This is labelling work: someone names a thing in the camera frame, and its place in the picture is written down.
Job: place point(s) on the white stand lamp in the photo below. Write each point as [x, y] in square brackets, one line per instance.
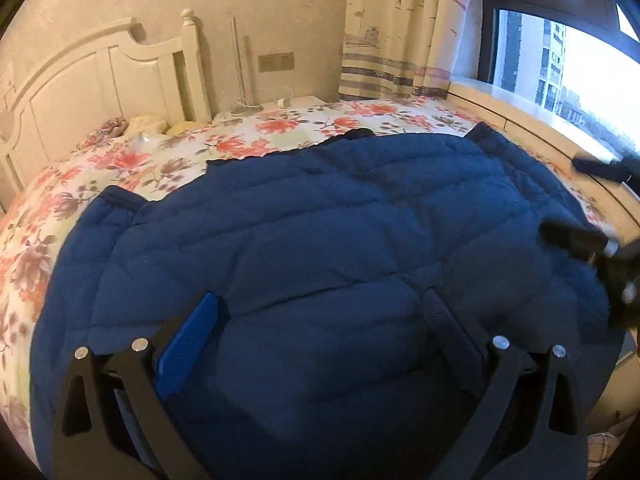
[242, 70]

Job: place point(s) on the navy blue puffer jacket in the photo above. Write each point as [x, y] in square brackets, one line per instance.
[321, 257]

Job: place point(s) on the dark framed window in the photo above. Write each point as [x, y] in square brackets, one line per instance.
[578, 59]

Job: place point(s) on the floral bed quilt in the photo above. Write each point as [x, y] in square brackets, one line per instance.
[153, 166]

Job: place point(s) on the white charger on table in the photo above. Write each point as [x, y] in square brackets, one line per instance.
[282, 97]

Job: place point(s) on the patterned purple pillow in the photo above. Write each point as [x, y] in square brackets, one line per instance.
[111, 129]

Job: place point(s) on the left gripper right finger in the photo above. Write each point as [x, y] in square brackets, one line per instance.
[527, 422]

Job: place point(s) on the patterned window curtain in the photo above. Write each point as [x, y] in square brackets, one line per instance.
[400, 48]

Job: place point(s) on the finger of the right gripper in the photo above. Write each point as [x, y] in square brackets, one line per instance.
[586, 244]
[619, 171]

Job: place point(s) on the white bedside table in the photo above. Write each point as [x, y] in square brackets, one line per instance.
[297, 102]

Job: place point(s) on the white wooden headboard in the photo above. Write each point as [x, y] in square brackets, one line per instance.
[101, 75]

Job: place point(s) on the wall socket panel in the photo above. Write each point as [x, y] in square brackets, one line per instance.
[276, 62]

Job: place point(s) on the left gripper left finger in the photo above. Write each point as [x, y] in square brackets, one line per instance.
[113, 421]

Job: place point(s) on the cream pillow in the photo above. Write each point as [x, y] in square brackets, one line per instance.
[146, 124]

